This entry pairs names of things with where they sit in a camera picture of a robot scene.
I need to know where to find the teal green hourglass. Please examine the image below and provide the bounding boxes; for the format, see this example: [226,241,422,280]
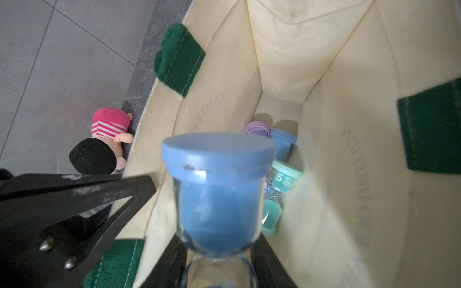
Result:
[261,160,303,238]

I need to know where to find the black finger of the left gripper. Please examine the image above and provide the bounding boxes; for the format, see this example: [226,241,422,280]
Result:
[1,172,156,288]

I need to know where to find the purple hourglass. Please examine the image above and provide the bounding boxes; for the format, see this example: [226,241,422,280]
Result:
[244,121,271,138]

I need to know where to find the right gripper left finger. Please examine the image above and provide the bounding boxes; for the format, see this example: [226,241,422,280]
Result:
[141,235,187,288]

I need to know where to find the blue hourglass pile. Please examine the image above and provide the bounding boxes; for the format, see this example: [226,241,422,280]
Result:
[161,133,276,288]

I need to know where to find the cream canvas tote bag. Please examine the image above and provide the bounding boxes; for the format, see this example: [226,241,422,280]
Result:
[84,1,461,288]

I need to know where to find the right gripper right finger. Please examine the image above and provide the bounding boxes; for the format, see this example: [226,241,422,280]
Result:
[250,234,297,288]

